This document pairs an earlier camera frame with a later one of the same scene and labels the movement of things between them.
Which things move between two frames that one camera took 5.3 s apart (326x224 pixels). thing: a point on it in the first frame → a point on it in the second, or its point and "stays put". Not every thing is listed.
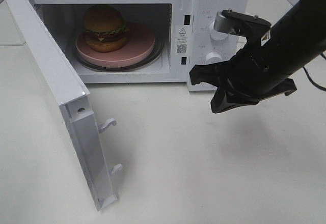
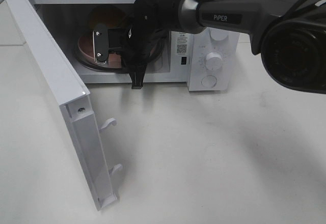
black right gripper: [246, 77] → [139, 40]
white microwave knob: [213, 57] stays put
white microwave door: [72, 94] stays put
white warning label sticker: [182, 40] stays put
